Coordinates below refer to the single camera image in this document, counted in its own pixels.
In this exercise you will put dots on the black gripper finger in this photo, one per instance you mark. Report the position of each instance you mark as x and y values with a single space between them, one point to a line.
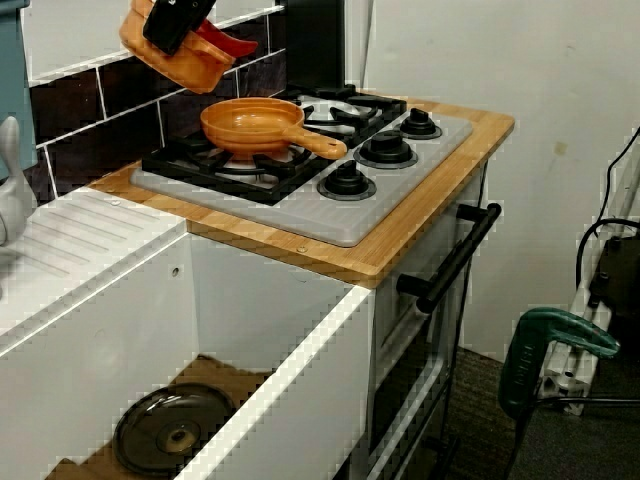
175 25

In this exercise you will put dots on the orange toy pot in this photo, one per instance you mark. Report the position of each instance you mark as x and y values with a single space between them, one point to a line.
195 70

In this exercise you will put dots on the red toy chili pepper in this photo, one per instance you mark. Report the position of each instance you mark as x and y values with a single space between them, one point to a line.
235 45

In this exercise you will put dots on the orange toy frying pan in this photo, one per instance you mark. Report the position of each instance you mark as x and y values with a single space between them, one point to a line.
250 132

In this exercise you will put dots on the brown transparent pan lid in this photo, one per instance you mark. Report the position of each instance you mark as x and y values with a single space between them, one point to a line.
160 430

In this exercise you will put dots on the dark tile backsplash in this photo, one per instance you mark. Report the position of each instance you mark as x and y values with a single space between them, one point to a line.
130 100

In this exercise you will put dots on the black burner grate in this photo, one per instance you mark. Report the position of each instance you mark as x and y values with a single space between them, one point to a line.
272 192
390 107

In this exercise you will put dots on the black stove knob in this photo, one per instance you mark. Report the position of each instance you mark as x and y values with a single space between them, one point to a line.
386 147
417 125
346 182

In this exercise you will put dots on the grey toy faucet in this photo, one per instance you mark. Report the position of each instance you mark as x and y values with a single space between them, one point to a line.
15 200

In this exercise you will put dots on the grey toy stove plate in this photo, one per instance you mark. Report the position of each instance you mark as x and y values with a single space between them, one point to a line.
320 220

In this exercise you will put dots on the white toy sink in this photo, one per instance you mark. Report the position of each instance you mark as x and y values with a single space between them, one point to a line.
100 310

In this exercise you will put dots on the brown cardboard sheet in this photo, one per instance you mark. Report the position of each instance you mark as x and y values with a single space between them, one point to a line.
210 375

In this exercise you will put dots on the grey oven door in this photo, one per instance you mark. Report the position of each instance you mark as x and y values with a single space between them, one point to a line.
400 320

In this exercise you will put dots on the green power drill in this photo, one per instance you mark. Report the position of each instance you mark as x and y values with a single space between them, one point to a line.
525 360

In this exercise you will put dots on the black box device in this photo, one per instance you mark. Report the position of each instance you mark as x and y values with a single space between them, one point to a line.
620 285

